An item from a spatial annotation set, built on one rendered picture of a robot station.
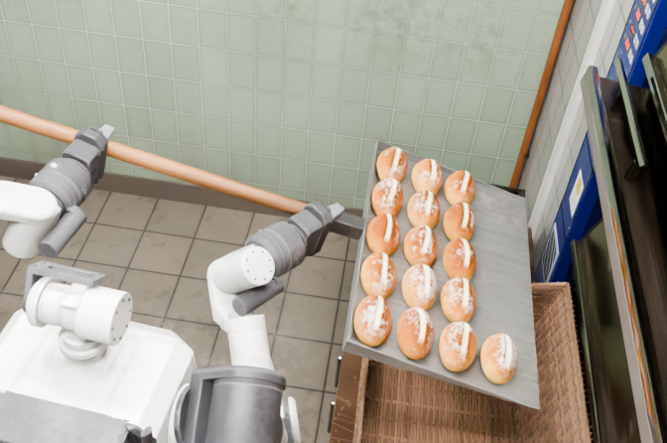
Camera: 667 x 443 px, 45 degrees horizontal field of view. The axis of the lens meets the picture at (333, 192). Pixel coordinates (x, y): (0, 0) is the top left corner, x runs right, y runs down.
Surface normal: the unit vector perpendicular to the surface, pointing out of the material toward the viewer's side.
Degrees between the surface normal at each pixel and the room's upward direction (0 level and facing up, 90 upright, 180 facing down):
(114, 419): 1
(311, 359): 0
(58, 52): 90
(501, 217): 13
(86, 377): 1
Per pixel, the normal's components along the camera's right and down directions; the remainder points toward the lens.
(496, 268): 0.29, -0.69
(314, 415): 0.07, -0.74
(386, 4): -0.13, 0.66
